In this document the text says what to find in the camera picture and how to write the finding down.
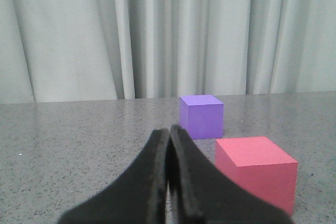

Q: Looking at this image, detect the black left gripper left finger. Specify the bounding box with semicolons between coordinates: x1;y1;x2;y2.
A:
58;129;170;223

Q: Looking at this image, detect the grey-green pleated curtain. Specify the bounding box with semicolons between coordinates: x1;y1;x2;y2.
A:
1;0;335;103

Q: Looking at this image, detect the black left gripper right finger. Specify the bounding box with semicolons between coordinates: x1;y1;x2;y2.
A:
169;125;293;223

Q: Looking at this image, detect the purple foam cube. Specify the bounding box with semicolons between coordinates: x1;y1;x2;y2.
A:
179;94;224;140

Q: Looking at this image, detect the red foam cube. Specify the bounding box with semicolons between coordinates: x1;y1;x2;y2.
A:
215;136;298;216

